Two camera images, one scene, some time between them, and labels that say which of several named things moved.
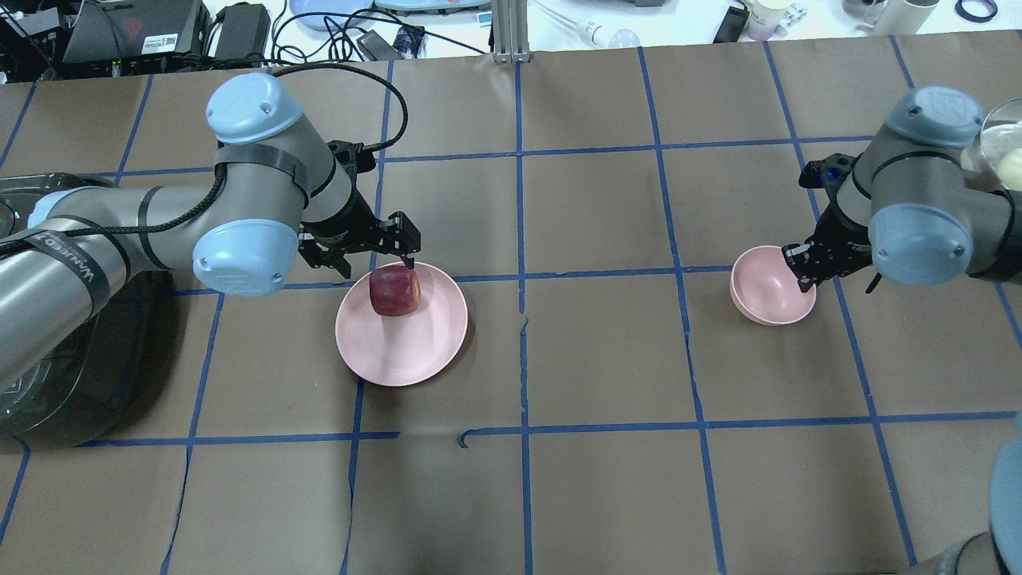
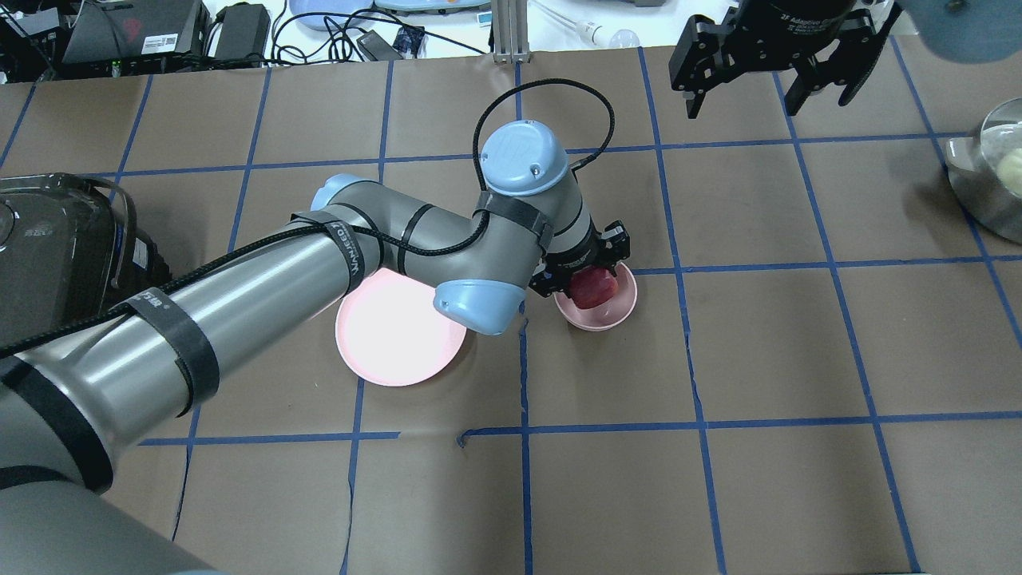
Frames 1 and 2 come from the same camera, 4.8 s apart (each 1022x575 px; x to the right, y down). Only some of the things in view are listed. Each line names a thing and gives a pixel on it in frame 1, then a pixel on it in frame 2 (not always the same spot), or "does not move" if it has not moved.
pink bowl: (765, 287) → (606, 315)
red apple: (394, 291) → (592, 287)
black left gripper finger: (401, 237) → (615, 239)
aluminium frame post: (510, 32) does not move
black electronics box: (137, 31) does not move
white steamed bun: (1008, 167) does not move
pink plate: (402, 350) does not move
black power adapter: (245, 31) does not move
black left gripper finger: (318, 255) → (549, 280)
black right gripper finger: (874, 283) → (865, 33)
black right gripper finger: (810, 263) → (701, 59)
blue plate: (330, 6) does not move
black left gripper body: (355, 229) → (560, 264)
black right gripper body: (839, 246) → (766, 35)
